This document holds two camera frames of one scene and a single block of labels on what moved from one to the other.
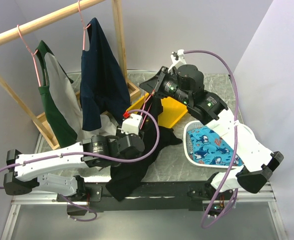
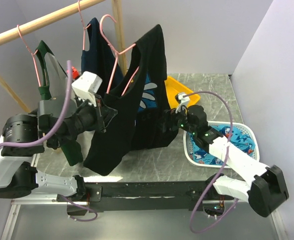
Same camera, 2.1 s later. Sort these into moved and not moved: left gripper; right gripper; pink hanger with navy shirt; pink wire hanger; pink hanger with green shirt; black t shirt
Moved: pink wire hanger; right gripper; black t shirt; left gripper
Not moved: pink hanger with navy shirt; pink hanger with green shirt
